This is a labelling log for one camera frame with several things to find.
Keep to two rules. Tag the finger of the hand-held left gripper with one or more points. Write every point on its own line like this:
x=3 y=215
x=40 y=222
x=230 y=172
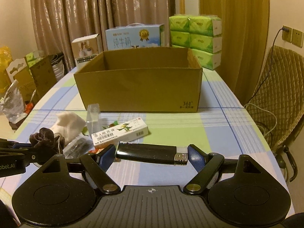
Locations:
x=21 y=145
x=33 y=156

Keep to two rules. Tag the white appliance box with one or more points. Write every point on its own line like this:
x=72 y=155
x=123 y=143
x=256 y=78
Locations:
x=86 y=48

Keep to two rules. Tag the green candy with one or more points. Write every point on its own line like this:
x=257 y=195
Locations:
x=113 y=124

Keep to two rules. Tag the brown curtain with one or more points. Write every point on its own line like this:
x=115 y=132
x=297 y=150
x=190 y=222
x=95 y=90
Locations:
x=78 y=11

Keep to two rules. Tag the wooden stick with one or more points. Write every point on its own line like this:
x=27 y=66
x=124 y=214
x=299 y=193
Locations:
x=182 y=10

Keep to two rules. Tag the white tissue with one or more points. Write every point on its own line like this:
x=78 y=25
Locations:
x=68 y=124

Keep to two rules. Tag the yellow curtain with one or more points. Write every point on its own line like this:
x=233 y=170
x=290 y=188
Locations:
x=232 y=16

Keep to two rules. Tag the clear packet of black pins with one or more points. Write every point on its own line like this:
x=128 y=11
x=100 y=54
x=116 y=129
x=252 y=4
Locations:
x=77 y=146

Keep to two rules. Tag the red candy wrapper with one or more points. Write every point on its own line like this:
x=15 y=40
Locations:
x=96 y=151

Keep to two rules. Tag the small green tissue pack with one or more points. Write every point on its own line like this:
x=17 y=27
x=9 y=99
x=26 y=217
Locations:
x=32 y=59

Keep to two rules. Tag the white plastic bag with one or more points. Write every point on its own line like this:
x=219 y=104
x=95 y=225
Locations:
x=13 y=104

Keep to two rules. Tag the chair with quilted cover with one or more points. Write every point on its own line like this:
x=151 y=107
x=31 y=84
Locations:
x=282 y=87

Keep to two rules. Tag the small orange object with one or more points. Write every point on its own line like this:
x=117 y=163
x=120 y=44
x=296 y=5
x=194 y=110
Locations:
x=29 y=106

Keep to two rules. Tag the striped shopping bag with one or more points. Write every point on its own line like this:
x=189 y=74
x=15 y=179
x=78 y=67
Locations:
x=58 y=66

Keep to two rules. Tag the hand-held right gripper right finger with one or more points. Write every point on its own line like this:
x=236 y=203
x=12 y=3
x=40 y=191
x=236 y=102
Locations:
x=196 y=158

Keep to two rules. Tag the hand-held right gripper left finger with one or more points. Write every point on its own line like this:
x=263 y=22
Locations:
x=107 y=157

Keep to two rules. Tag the black chair base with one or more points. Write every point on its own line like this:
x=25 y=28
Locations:
x=288 y=161

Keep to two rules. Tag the blue milk carton box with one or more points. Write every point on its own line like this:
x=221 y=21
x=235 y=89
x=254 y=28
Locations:
x=129 y=39

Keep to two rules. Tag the yellow plastic bag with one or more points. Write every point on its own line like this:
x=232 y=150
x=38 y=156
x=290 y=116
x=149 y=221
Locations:
x=4 y=71

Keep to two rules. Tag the white medicine box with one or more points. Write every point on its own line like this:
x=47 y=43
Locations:
x=118 y=134

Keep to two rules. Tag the black lighter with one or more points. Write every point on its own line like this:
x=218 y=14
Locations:
x=147 y=153

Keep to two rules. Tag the plaid tablecloth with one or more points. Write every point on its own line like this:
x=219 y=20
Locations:
x=213 y=128

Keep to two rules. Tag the empty wall socket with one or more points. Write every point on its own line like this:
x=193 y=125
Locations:
x=297 y=36

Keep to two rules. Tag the stack of green tissue packs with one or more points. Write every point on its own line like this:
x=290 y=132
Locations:
x=197 y=40

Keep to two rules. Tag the dark brown hair scrunchie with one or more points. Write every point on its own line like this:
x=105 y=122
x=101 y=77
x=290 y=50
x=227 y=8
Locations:
x=44 y=136

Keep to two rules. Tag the tall brown cardboard box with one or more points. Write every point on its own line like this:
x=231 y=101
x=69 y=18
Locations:
x=44 y=76

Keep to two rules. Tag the clear plastic container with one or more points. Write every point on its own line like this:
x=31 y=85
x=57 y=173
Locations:
x=93 y=117

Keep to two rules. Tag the wall socket with plug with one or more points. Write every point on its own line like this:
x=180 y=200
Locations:
x=287 y=33

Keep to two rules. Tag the low brown cardboard box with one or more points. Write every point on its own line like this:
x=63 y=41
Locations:
x=26 y=87

